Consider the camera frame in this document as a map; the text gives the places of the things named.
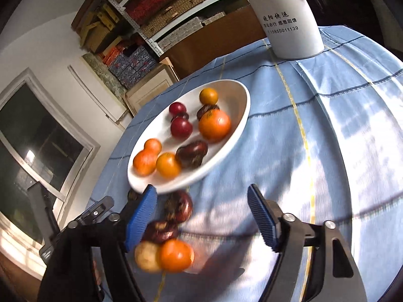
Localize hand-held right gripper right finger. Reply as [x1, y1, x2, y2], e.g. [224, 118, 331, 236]
[247, 183, 367, 302]

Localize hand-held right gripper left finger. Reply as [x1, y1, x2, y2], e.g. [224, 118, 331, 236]
[91, 185, 158, 302]

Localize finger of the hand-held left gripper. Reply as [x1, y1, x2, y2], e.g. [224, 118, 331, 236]
[76, 196, 114, 225]

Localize pale yellow round fruit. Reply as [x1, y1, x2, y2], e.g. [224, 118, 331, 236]
[134, 241, 162, 273]

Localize medium tangerine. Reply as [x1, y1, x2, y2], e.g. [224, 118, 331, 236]
[158, 238, 195, 273]
[132, 150, 157, 177]

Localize yellow-orange kumquat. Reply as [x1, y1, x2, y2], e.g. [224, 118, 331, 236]
[199, 88, 219, 105]
[155, 152, 182, 179]

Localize small tangerine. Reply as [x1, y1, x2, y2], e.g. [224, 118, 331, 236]
[144, 139, 162, 155]

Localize large dark water chestnut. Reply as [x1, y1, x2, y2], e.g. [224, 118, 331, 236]
[175, 140, 209, 169]

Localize large red plum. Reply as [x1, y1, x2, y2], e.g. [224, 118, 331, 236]
[170, 117, 193, 139]

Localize large tangerine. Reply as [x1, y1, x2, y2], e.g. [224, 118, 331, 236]
[198, 109, 232, 143]

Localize white oval plate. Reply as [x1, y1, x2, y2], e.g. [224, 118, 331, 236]
[127, 80, 251, 195]

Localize person's left hand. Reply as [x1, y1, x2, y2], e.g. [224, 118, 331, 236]
[38, 223, 104, 302]

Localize white framed window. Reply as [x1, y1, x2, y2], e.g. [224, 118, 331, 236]
[0, 67, 101, 258]

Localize blue checked tablecloth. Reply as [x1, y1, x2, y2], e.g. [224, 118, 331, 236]
[85, 25, 403, 302]

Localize white wooden strip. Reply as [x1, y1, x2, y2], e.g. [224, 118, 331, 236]
[68, 64, 127, 130]

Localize grey marbled slab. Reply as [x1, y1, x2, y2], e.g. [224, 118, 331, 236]
[82, 52, 127, 99]

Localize stack of blue patterned boxes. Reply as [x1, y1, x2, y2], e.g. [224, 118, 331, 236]
[108, 46, 158, 89]

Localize white metal shelf rack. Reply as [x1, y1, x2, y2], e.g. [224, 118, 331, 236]
[94, 0, 252, 58]

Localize brown board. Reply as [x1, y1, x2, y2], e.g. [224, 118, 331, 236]
[163, 5, 269, 80]

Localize white thermos jug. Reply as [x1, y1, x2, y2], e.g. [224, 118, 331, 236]
[239, 0, 325, 60]

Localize stack of woven boxes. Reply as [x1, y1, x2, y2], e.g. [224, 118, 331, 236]
[71, 0, 249, 54]

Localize pale wooden picture frame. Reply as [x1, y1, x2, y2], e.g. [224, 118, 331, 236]
[123, 57, 181, 118]

